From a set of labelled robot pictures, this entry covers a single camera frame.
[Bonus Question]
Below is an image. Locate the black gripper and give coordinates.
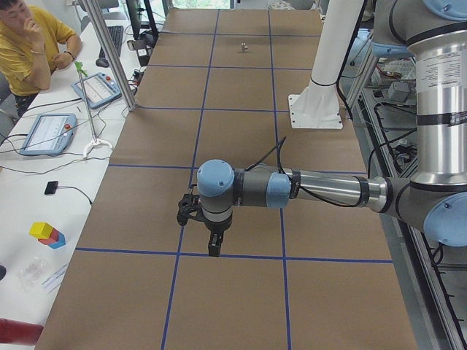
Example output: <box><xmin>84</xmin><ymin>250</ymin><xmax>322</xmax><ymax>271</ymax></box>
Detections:
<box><xmin>204</xmin><ymin>217</ymin><xmax>232</xmax><ymax>257</ymax></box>

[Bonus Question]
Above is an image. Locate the silver metal pipe fitting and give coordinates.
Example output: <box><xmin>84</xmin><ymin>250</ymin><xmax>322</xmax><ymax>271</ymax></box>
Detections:
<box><xmin>240</xmin><ymin>42</ymin><xmax>248</xmax><ymax>53</ymax></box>

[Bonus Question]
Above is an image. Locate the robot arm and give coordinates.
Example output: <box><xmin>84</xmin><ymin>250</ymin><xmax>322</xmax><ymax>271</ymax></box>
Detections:
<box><xmin>177</xmin><ymin>1</ymin><xmax>466</xmax><ymax>256</ymax></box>

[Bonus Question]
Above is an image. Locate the coloured toy blocks stack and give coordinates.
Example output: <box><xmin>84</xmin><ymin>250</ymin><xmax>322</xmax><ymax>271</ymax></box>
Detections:
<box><xmin>29</xmin><ymin>222</ymin><xmax>66</xmax><ymax>249</ymax></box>

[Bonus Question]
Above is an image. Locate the small black box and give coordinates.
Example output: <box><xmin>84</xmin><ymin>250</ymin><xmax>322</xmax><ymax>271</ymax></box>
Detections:
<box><xmin>44</xmin><ymin>181</ymin><xmax>58</xmax><ymax>195</ymax></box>

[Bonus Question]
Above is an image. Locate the clear plastic bag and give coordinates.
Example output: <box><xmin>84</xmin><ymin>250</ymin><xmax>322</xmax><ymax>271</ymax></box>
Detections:
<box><xmin>17</xmin><ymin>257</ymin><xmax>50</xmax><ymax>292</ymax></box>

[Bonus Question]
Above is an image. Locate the far blue teach pendant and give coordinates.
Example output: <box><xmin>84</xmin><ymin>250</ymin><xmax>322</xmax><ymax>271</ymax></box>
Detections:
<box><xmin>83</xmin><ymin>72</ymin><xmax>121</xmax><ymax>109</ymax></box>

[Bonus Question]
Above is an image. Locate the blue teach pendant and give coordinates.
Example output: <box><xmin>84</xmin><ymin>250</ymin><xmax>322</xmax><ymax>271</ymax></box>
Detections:
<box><xmin>18</xmin><ymin>113</ymin><xmax>77</xmax><ymax>156</ymax></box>
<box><xmin>83</xmin><ymin>72</ymin><xmax>121</xmax><ymax>109</ymax></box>

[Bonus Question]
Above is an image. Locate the near blue teach pendant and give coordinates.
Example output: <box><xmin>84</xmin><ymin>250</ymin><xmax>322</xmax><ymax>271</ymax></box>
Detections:
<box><xmin>18</xmin><ymin>113</ymin><xmax>77</xmax><ymax>156</ymax></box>

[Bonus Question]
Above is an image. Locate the black computer mouse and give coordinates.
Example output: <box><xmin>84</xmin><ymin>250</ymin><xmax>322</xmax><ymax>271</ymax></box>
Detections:
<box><xmin>95</xmin><ymin>58</ymin><xmax>109</xmax><ymax>68</ymax></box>

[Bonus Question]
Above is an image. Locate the black keyboard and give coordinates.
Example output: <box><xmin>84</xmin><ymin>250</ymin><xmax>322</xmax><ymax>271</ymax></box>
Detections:
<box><xmin>101</xmin><ymin>26</ymin><xmax>125</xmax><ymax>57</ymax></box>

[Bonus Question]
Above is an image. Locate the person in yellow shirt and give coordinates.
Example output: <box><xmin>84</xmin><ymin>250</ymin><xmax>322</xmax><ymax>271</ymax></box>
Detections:
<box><xmin>1</xmin><ymin>1</ymin><xmax>82</xmax><ymax>117</ymax></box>

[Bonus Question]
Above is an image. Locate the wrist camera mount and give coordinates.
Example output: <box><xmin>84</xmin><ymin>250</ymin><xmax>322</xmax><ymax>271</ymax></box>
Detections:
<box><xmin>177</xmin><ymin>184</ymin><xmax>205</xmax><ymax>227</ymax></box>

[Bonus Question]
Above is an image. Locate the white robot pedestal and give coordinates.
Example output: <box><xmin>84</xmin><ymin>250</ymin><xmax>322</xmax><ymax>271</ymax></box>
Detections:
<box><xmin>288</xmin><ymin>0</ymin><xmax>366</xmax><ymax>130</ymax></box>

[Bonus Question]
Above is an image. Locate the aluminium frame post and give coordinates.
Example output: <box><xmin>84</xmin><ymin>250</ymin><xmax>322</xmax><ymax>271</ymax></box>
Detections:
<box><xmin>82</xmin><ymin>0</ymin><xmax>136</xmax><ymax>112</ymax></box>

